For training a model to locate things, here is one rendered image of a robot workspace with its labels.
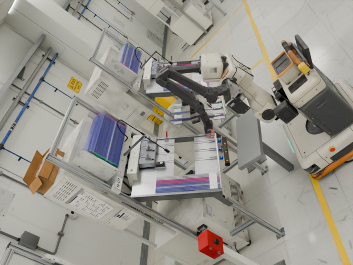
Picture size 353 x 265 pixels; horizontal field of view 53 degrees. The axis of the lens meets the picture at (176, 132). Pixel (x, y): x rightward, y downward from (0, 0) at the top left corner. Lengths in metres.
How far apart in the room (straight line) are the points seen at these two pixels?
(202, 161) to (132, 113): 1.36
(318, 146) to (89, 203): 1.85
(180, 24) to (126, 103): 3.63
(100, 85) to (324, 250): 2.64
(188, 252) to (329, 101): 1.77
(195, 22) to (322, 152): 4.88
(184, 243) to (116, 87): 1.77
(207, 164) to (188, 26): 4.75
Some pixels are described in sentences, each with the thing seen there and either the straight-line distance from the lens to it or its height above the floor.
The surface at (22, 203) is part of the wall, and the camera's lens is 4.14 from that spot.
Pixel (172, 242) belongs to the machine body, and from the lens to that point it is 3.26.
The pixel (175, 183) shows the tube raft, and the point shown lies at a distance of 2.84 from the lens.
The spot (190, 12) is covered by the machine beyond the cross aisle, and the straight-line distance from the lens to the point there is 7.27.
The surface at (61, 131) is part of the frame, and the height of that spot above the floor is 1.88.
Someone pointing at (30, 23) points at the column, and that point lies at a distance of 6.02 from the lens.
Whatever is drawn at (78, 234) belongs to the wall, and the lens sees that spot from 4.27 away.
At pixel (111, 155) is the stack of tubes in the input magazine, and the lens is 2.85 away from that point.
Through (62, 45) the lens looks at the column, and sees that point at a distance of 6.00.
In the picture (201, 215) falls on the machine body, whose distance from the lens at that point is 2.99.
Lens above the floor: 2.28
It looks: 23 degrees down
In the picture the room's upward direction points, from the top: 56 degrees counter-clockwise
